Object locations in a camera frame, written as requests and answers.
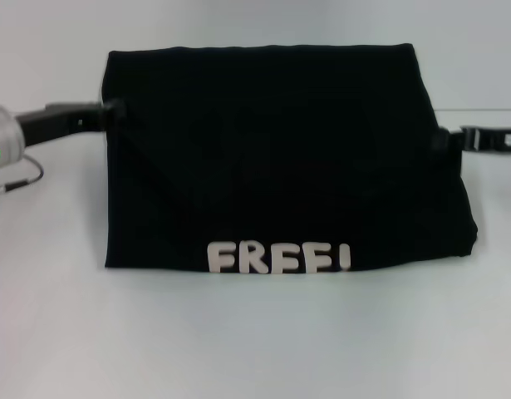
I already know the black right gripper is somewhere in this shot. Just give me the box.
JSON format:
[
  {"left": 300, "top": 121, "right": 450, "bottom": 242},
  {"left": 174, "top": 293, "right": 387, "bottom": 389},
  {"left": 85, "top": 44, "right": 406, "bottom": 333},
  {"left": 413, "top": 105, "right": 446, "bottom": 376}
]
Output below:
[{"left": 430, "top": 124, "right": 511, "bottom": 162}]

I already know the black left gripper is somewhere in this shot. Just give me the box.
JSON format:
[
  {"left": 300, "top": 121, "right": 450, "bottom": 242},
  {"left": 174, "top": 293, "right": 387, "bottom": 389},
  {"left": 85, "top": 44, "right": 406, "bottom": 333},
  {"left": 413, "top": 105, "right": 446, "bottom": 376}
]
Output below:
[{"left": 15, "top": 97, "right": 128, "bottom": 148}]

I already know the black shirt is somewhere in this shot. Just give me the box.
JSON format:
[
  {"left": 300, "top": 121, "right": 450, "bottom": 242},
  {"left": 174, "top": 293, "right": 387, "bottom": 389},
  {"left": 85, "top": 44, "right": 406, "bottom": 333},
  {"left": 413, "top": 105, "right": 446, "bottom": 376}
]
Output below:
[{"left": 100, "top": 42, "right": 480, "bottom": 275}]

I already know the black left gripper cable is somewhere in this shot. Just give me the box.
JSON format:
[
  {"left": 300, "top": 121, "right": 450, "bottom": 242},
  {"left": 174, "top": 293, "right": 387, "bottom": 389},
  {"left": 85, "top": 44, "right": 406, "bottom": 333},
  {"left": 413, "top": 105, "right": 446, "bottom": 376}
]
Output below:
[{"left": 0, "top": 155, "right": 45, "bottom": 204}]

